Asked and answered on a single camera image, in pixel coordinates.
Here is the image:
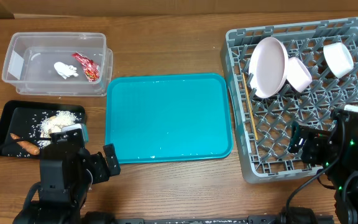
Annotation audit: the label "wooden chopstick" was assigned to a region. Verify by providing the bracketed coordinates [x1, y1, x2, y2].
[242, 72, 259, 141]

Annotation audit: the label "red snack wrapper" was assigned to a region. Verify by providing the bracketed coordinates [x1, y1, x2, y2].
[71, 52, 100, 82]

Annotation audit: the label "grey dishwasher rack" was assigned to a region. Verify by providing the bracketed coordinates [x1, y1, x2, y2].
[221, 17, 358, 184]

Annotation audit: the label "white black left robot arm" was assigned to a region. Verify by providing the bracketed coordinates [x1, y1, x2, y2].
[13, 142, 121, 223]

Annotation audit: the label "rice and food scraps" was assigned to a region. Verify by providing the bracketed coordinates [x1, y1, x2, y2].
[29, 111, 81, 138]

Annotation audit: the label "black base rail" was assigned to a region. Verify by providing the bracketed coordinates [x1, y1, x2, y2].
[115, 215, 279, 224]

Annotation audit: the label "clear plastic bin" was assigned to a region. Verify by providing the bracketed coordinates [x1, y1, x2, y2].
[2, 32, 113, 96]

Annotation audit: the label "pink bowl with rice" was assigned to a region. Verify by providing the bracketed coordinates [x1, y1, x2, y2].
[287, 57, 312, 92]

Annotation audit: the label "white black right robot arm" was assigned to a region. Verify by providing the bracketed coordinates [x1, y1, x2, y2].
[285, 121, 358, 223]

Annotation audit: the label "orange carrot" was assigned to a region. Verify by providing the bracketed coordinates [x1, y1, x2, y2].
[17, 141, 40, 156]

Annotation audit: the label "teal serving tray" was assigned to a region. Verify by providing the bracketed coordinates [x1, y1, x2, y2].
[105, 73, 234, 164]

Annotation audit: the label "white tissue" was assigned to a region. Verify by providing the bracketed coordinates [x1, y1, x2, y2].
[53, 62, 79, 80]

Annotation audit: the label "pink plate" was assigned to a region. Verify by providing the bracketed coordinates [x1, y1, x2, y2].
[249, 37, 288, 98]

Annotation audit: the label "black plastic tray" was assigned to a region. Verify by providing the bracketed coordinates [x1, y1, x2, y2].
[0, 100, 86, 149]

